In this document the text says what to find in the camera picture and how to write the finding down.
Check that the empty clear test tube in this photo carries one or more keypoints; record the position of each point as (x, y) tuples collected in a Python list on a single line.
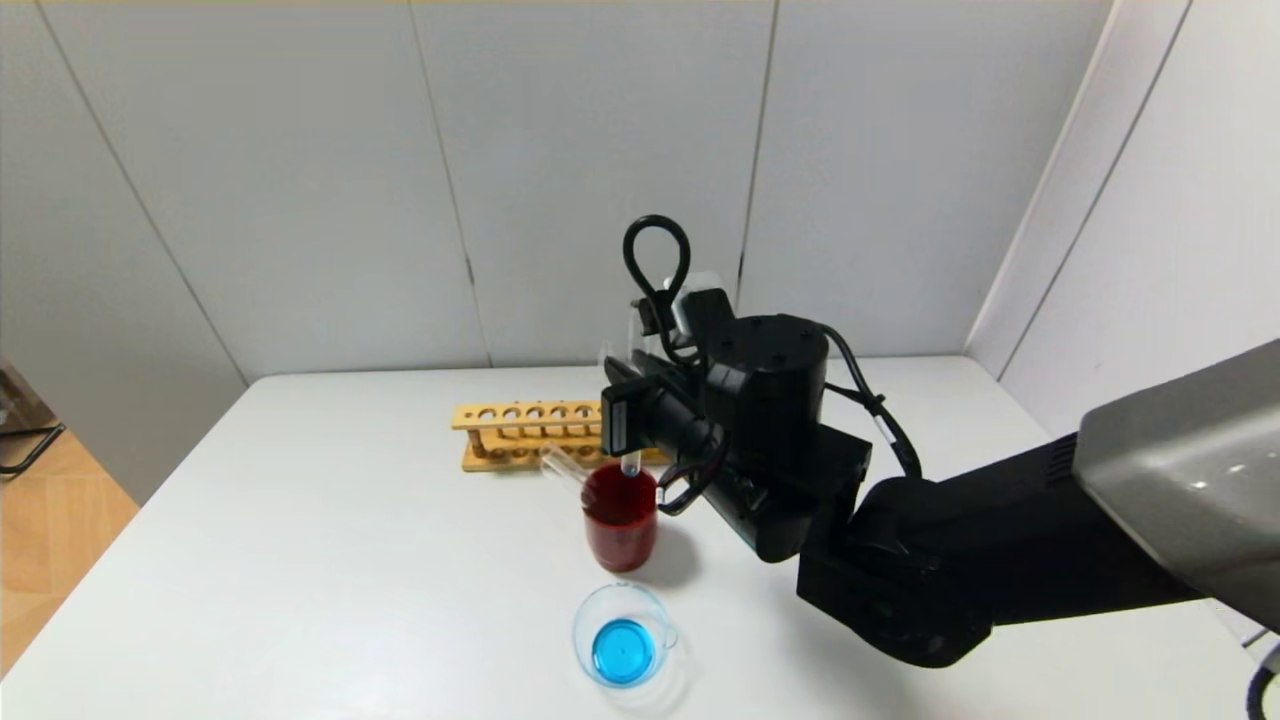
[(556, 462), (572, 482)]

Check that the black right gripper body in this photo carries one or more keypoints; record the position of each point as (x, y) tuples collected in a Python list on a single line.
[(616, 422)]

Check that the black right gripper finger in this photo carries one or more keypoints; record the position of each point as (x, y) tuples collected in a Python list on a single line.
[(650, 378), (660, 425)]

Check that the test tube with blue pigment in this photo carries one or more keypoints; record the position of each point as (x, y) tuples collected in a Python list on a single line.
[(630, 465)]

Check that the clear glass dish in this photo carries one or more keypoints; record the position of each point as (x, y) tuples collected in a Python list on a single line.
[(600, 610)]

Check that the dark furniture frame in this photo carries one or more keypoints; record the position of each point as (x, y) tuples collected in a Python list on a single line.
[(8, 400)]

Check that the red plastic cup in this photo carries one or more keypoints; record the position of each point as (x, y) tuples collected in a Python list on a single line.
[(620, 530)]

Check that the black and grey right robot arm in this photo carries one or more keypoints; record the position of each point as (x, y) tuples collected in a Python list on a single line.
[(1000, 560)]

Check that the wooden test tube rack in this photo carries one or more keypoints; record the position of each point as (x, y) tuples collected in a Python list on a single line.
[(520, 410)]

